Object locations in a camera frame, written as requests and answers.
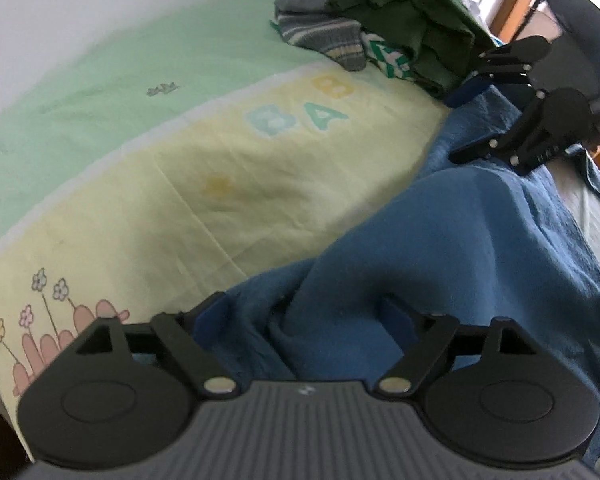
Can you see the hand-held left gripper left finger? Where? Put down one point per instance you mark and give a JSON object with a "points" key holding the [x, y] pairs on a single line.
{"points": [[207, 322]]}

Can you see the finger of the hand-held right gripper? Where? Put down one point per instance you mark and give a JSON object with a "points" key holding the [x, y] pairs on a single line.
{"points": [[475, 150], [467, 94]]}

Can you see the grey striped knit sweater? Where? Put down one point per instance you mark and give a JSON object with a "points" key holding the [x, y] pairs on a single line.
{"points": [[320, 35]]}

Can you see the dark green shirt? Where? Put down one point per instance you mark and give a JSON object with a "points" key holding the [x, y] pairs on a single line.
{"points": [[420, 25]]}

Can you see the green white zigzag garment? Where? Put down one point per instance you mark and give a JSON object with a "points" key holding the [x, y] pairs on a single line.
{"points": [[387, 57]]}

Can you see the yellow green printed bedsheet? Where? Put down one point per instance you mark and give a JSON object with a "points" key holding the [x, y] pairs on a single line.
{"points": [[180, 160]]}

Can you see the blue towel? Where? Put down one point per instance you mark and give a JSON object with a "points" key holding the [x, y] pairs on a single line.
{"points": [[480, 240]]}

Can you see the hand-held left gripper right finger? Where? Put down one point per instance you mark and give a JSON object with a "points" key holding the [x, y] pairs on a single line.
{"points": [[402, 330]]}

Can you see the white shirt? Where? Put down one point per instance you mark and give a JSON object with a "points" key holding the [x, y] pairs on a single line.
{"points": [[472, 7]]}

